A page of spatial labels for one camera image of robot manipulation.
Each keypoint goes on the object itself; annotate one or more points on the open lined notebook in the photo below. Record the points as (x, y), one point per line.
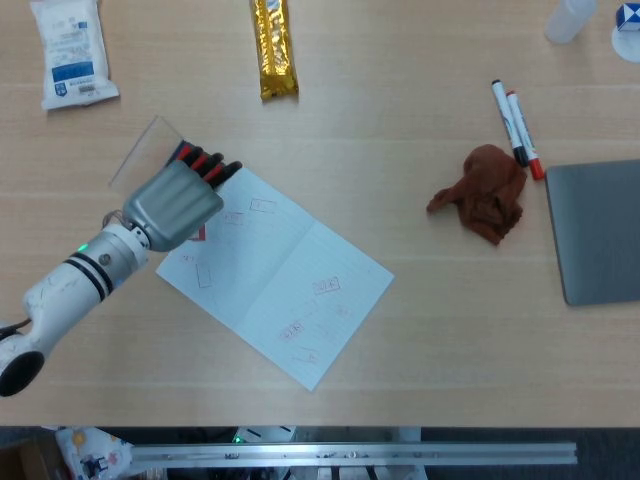
(290, 285)

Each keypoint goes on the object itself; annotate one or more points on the white round base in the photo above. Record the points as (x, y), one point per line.
(627, 45)

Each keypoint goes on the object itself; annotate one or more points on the brown cardboard box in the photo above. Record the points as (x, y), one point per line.
(22, 462)

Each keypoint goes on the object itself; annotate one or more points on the white printed plastic bag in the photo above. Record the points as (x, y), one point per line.
(92, 452)

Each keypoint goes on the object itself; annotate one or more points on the white wipes packet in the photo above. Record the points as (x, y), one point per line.
(72, 55)

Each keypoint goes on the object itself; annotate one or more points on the clear plastic squeeze bottle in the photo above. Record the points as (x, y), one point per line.
(567, 20)

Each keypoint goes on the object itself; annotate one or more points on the red-capped whiteboard marker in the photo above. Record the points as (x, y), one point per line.
(522, 130)

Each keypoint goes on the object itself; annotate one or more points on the gold foil packet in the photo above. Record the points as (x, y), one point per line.
(274, 50)

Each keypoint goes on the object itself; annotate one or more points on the red ink pad with clear lid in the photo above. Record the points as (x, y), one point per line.
(145, 150)

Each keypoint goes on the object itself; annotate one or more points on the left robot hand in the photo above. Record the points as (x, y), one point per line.
(172, 205)

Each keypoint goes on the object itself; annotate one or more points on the aluminium profile rail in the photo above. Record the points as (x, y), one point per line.
(350, 454)

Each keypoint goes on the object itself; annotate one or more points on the white robot base unit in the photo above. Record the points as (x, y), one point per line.
(260, 434)

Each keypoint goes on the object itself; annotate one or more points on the black-capped whiteboard marker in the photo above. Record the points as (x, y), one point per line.
(506, 117)

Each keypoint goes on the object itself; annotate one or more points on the blue white snake puzzle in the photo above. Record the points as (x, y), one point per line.
(629, 17)

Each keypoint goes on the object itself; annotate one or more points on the red and white stamp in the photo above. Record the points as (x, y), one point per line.
(200, 235)

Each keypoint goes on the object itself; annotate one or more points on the grey closed laptop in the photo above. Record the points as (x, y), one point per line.
(600, 230)

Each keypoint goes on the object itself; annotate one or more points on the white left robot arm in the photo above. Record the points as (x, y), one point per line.
(65, 295)

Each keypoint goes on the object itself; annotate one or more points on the brown crumpled cloth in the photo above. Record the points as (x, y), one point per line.
(487, 195)

